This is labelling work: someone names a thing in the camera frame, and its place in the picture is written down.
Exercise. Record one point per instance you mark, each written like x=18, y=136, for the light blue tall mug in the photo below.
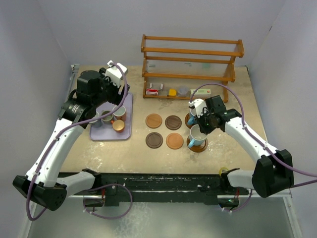
x=196, y=138

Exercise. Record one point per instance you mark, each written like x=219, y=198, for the dark brown coaster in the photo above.
x=154, y=140

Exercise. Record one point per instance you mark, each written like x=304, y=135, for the ringed brown wooden coaster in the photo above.
x=189, y=121

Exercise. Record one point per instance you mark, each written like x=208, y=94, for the aluminium frame rail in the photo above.
x=275, y=216

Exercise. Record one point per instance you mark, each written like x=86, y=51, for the orange terracotta coaster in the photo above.
x=174, y=141

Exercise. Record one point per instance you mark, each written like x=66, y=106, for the yellow tape roll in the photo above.
x=222, y=170

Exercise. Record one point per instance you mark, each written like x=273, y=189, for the teal mug white inside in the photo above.
x=193, y=113

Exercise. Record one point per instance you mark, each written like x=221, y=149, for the lavender plastic tray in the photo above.
x=106, y=132

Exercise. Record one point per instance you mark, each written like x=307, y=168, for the green white long box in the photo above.
x=202, y=93

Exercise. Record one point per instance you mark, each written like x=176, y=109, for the orange copper small cup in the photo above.
x=118, y=125

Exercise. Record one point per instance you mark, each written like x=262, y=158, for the wooden three-tier shelf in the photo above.
x=189, y=58

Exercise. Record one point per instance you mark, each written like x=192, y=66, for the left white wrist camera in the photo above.
x=114, y=74

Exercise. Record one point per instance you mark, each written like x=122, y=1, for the light wood coaster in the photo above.
x=153, y=120

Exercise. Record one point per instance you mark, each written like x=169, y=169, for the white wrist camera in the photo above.
x=198, y=105
x=114, y=74

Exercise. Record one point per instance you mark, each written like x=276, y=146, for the brown red mug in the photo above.
x=120, y=113

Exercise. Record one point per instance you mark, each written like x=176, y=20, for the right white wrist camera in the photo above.
x=198, y=105

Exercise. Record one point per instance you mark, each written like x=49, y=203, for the grey blue mug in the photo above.
x=96, y=123

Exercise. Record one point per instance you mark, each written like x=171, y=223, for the yellow small object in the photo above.
x=172, y=93

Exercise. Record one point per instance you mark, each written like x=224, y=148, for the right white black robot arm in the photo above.
x=272, y=172

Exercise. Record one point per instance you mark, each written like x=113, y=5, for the olive green small cup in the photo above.
x=107, y=117

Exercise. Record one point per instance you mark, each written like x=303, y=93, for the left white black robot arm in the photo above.
x=41, y=184

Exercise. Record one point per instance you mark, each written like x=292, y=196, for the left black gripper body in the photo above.
x=109, y=91

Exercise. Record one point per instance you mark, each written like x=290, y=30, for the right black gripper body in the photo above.
x=206, y=122

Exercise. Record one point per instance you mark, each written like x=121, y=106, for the dark walnut coaster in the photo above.
x=173, y=122

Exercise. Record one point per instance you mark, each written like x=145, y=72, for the red white small box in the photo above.
x=152, y=92

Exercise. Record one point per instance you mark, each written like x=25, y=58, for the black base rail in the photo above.
x=165, y=188

